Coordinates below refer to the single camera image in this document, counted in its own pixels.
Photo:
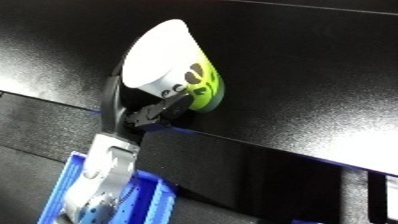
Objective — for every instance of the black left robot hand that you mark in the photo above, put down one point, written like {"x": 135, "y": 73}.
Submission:
{"x": 118, "y": 113}

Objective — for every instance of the white paper cup green band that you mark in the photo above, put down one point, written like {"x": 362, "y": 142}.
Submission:
{"x": 163, "y": 56}

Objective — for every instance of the pale left robot arm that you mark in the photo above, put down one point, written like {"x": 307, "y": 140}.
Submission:
{"x": 103, "y": 173}

